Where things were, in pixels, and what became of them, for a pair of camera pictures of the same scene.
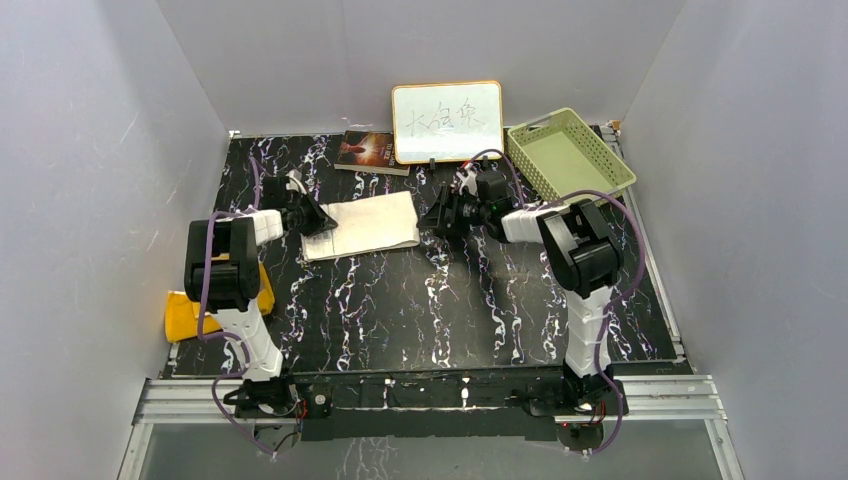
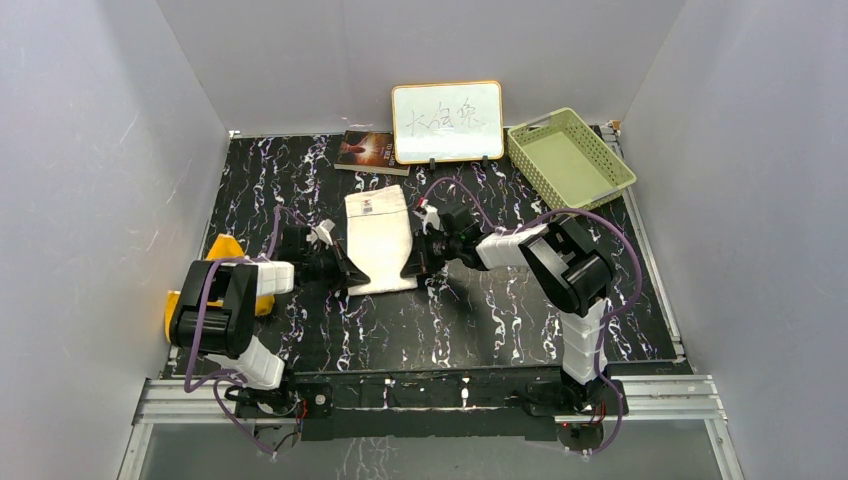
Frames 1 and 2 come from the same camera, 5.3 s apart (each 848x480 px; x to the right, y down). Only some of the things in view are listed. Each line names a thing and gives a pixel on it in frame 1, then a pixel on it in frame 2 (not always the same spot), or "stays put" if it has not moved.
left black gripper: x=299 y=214 -> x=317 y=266
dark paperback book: x=369 y=151 stays put
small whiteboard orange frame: x=447 y=122 stays put
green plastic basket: x=564 y=156 stays put
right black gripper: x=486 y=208 -> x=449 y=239
